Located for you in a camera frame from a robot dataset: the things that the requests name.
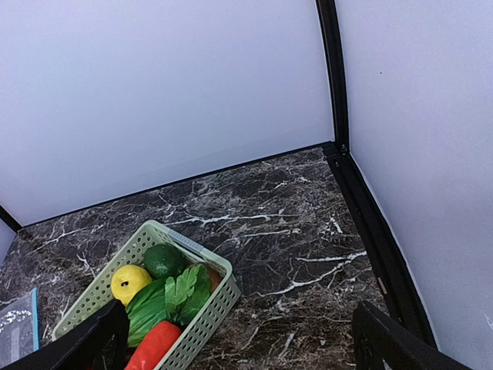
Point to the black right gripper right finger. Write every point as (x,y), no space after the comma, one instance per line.
(379,341)

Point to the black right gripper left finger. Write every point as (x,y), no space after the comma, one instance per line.
(78,348)

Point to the clear zip top bag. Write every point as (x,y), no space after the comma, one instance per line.
(19,328)

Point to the pale green plastic basket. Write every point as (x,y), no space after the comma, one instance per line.
(202,325)

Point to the red toy chili pepper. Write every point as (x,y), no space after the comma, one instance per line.
(154,346)

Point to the yellow toy lemon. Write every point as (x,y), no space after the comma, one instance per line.
(128,281)

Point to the green toy leafy vegetable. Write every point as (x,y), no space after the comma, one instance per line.
(173,299)

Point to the dark green toy avocado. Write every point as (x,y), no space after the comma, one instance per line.
(164,260)

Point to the black frame right post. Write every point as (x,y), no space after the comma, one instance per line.
(390,268)

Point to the black frame post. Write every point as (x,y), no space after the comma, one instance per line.
(9,220)
(390,268)

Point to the black frame left post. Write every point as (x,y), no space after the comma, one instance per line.
(9,220)

